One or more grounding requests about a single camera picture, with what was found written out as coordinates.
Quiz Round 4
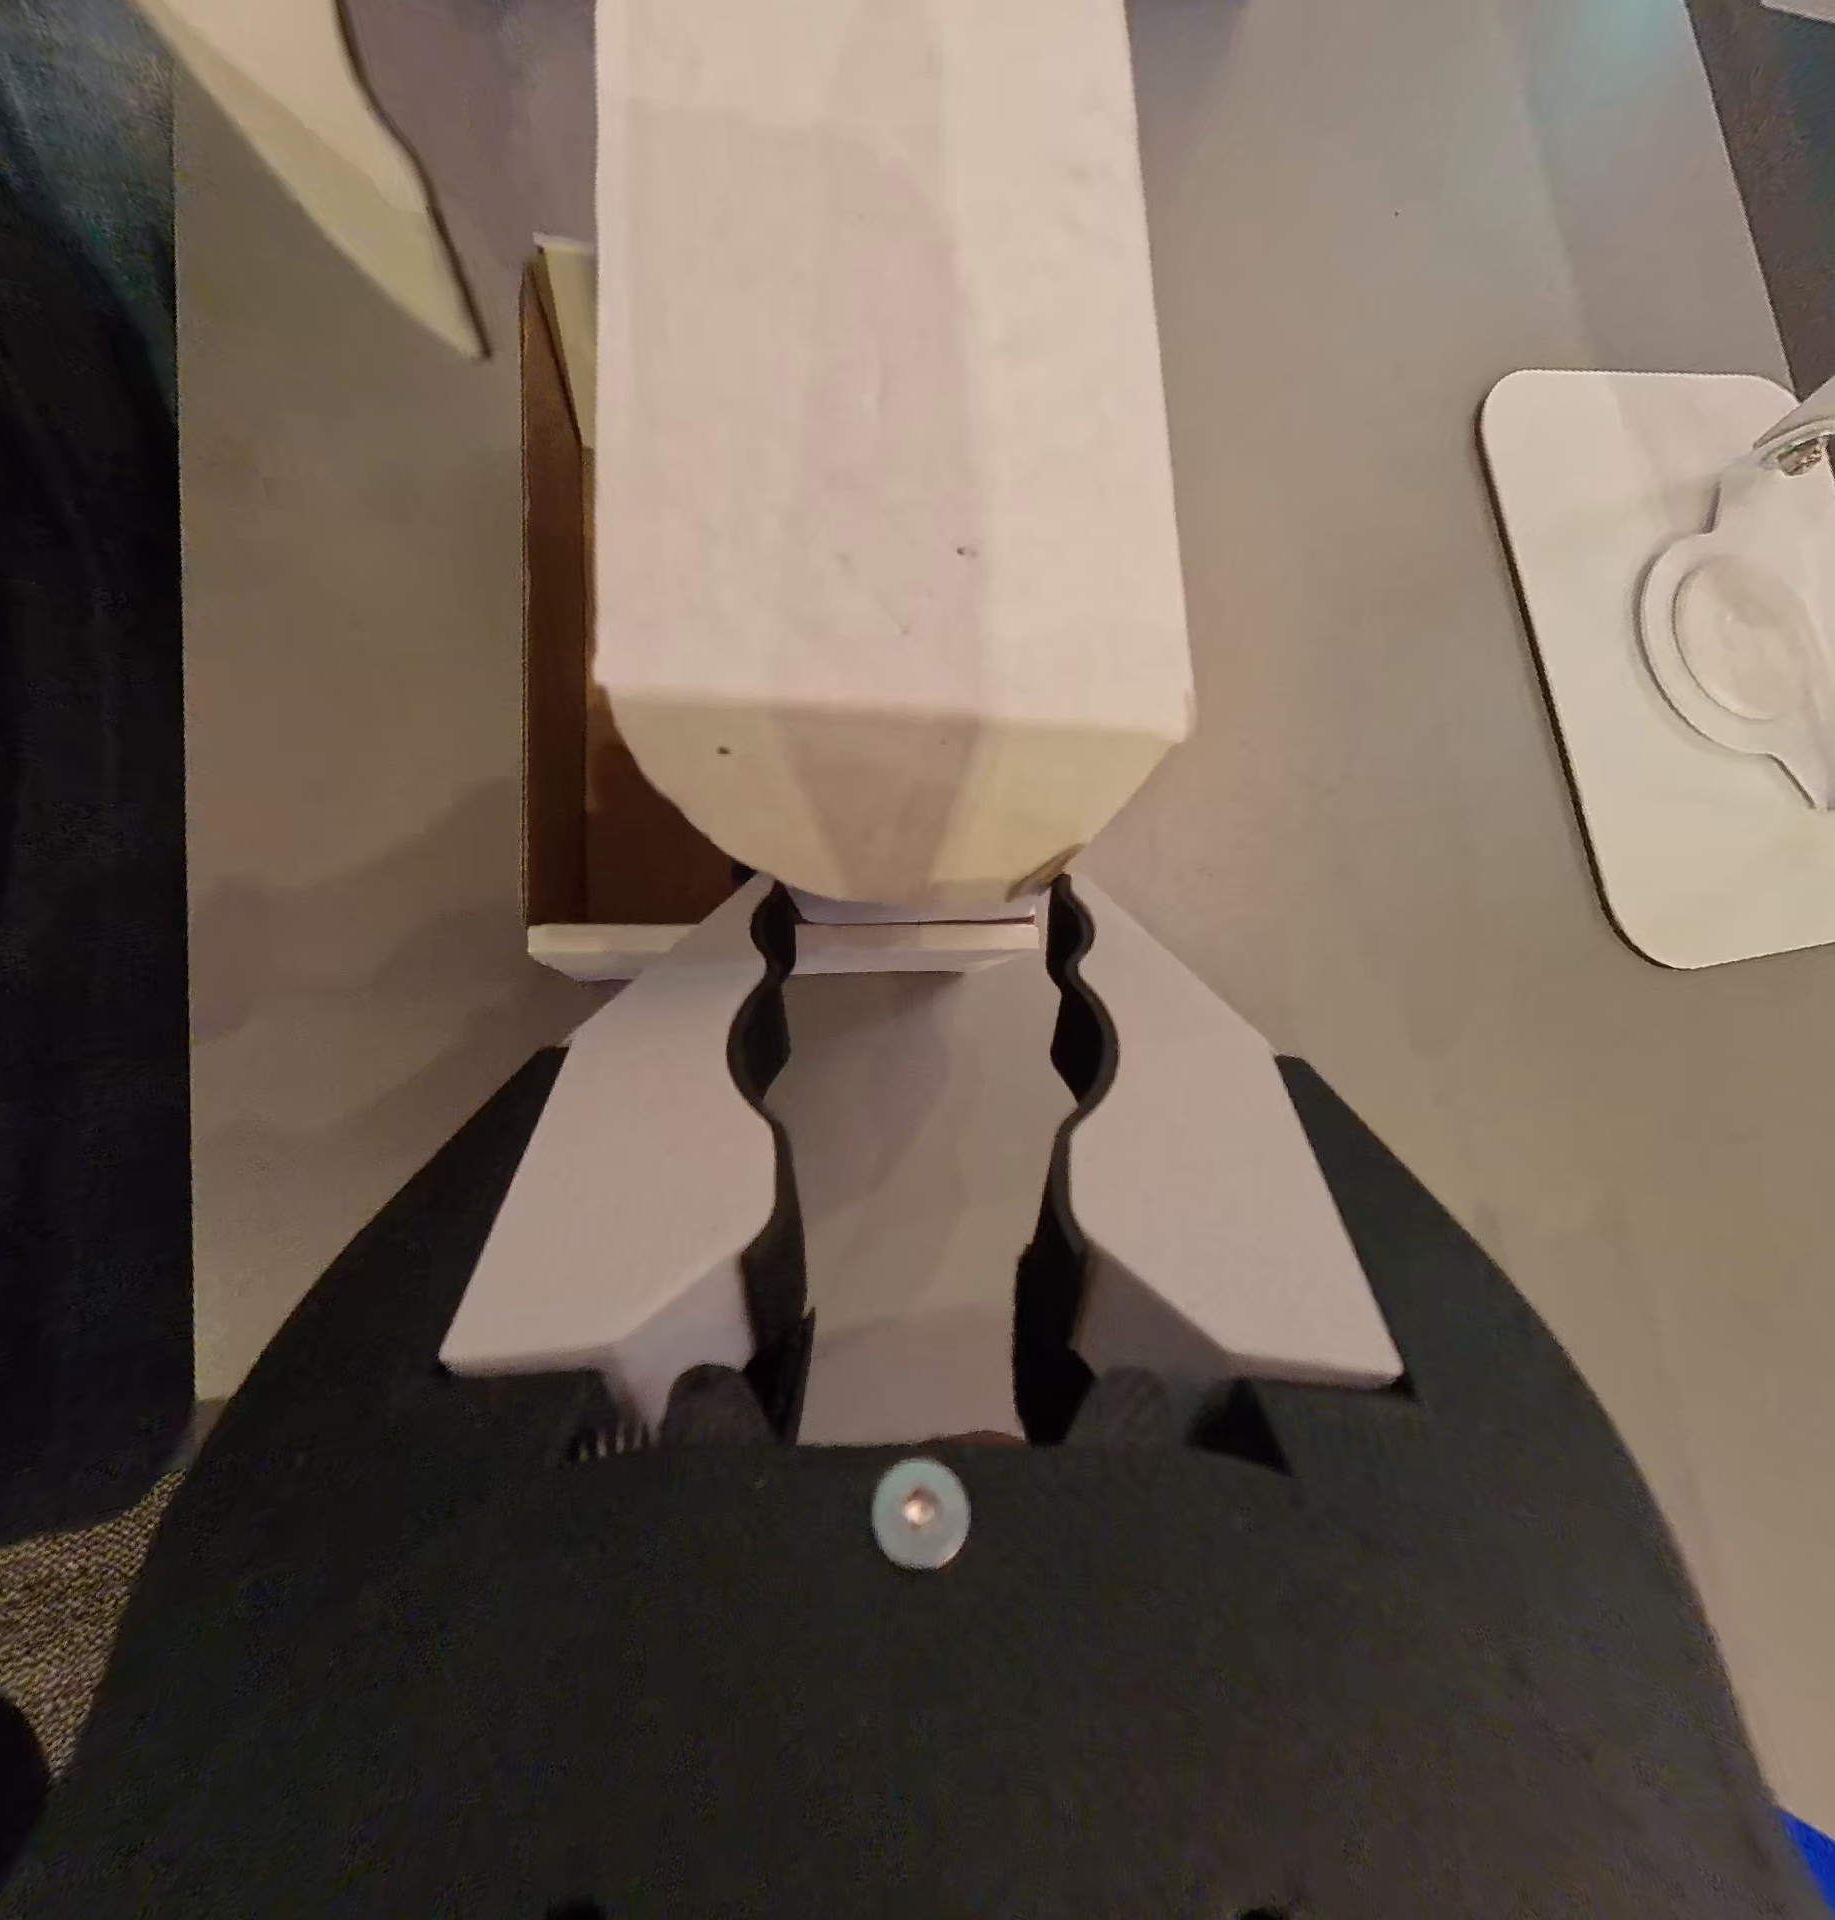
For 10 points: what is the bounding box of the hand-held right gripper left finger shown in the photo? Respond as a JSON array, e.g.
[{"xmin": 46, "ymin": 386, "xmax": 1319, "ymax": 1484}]
[{"xmin": 438, "ymin": 877, "xmax": 815, "ymax": 1424}]

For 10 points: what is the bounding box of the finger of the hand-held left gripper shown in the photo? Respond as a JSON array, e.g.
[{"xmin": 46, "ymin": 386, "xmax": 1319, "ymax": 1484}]
[{"xmin": 137, "ymin": 0, "xmax": 492, "ymax": 362}]

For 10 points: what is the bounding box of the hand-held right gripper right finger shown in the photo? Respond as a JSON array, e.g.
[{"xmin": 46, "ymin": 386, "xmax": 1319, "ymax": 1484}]
[{"xmin": 1011, "ymin": 877, "xmax": 1405, "ymax": 1444}]

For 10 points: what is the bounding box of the white cardboard box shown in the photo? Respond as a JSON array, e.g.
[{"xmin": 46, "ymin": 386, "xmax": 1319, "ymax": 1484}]
[{"xmin": 519, "ymin": 0, "xmax": 1199, "ymax": 983}]

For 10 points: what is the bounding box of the clear suction cup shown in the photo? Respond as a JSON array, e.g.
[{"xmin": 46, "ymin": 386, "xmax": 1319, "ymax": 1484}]
[{"xmin": 1637, "ymin": 481, "xmax": 1835, "ymax": 819}]

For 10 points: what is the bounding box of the white rounded base plate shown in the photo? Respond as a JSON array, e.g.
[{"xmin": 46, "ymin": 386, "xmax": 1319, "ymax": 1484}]
[{"xmin": 1479, "ymin": 366, "xmax": 1835, "ymax": 972}]

